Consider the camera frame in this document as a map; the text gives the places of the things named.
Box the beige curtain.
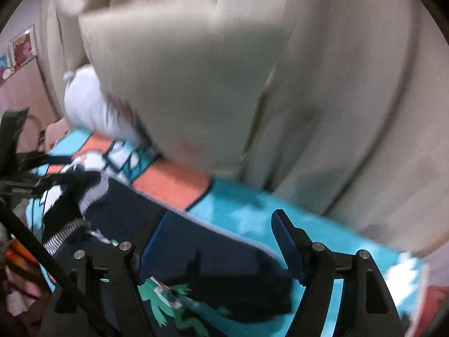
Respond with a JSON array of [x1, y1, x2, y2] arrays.
[[38, 0, 449, 258]]

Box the navy pants with striped waistband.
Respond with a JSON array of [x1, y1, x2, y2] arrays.
[[41, 169, 296, 337]]

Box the teal and orange printed blanket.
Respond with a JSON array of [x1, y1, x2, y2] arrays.
[[26, 126, 429, 337]]

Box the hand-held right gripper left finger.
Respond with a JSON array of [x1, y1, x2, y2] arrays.
[[40, 210, 174, 337]]

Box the white pillow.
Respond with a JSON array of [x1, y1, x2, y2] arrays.
[[63, 64, 150, 145]]

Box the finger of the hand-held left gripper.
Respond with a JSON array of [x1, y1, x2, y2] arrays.
[[14, 150, 72, 170], [0, 176, 62, 198]]

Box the pink cloth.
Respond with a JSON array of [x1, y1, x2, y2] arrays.
[[44, 117, 77, 149]]

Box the orange object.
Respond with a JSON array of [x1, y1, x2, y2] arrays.
[[3, 240, 39, 271]]

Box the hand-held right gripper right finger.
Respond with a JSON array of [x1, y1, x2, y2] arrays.
[[271, 209, 409, 337]]

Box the small colourful picture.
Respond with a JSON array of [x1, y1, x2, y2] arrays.
[[0, 53, 15, 83]]

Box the red cloth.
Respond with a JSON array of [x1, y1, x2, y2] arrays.
[[423, 284, 449, 324]]

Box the framed picture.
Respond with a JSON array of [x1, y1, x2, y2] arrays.
[[8, 24, 38, 69]]

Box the black strap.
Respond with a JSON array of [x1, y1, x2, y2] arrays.
[[0, 200, 120, 337]]

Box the beige cloth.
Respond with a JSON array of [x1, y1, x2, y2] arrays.
[[77, 0, 296, 177]]

